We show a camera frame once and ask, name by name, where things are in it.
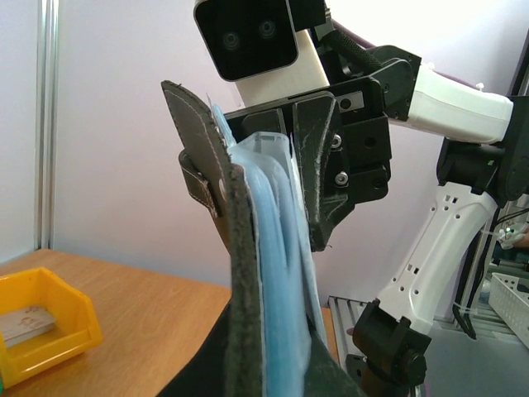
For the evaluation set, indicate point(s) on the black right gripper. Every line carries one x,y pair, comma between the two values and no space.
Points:
341,140

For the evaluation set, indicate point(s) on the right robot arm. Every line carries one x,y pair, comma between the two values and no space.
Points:
483,164

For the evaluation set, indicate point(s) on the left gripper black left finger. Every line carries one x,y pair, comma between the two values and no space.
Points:
210,372

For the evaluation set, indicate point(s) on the white perforated basket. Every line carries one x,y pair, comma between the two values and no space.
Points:
509,299

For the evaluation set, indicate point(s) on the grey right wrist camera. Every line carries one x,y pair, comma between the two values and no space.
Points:
264,47

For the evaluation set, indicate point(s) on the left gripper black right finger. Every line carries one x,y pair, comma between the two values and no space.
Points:
324,377

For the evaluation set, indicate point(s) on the yellow plastic bin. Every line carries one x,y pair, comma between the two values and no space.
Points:
76,328

